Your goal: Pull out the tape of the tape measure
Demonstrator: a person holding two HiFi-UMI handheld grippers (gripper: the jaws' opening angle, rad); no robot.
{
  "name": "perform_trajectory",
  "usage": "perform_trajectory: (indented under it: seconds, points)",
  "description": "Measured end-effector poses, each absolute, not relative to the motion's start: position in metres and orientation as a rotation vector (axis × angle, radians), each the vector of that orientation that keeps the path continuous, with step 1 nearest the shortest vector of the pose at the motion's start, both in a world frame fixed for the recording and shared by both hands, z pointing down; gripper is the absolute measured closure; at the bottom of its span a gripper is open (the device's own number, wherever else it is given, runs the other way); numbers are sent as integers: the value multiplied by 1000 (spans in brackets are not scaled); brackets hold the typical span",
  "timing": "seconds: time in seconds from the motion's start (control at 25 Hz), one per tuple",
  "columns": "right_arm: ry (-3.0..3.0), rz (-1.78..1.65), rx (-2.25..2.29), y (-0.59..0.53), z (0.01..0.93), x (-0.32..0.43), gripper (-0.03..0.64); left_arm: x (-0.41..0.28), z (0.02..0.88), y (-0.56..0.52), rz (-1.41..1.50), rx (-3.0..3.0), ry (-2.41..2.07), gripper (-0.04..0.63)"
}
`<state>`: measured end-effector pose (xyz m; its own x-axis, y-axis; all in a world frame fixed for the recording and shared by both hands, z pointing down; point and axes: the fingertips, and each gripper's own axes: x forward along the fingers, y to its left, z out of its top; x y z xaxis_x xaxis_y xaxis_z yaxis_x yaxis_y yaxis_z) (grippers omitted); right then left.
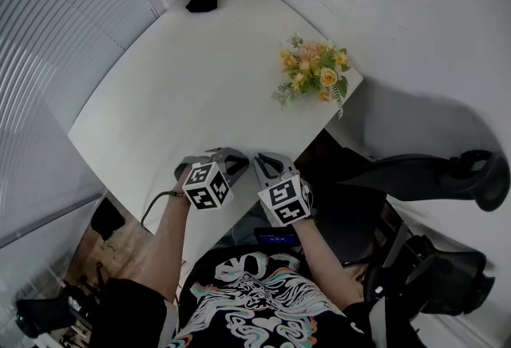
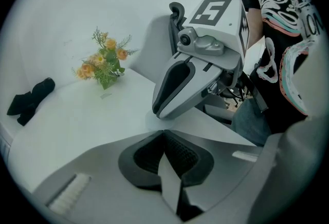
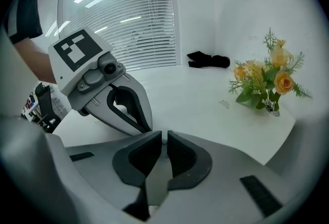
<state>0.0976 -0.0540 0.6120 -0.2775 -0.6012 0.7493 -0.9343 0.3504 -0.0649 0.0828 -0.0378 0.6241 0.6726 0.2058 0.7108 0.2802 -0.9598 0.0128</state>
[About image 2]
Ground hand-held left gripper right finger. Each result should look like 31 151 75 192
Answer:
163 129 276 221

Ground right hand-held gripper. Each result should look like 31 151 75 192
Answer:
152 0 250 120

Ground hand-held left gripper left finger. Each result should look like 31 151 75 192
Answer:
30 129 180 224

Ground person's right forearm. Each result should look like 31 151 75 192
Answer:
245 7 265 48

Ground person's grey jeans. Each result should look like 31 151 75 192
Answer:
231 98 272 146

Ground yellow flower bouquet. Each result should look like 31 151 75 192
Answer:
71 26 141 91

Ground black high-back office chair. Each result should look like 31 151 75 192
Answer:
168 1 268 126

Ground crumpled black cloth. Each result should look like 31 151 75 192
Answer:
6 77 56 127

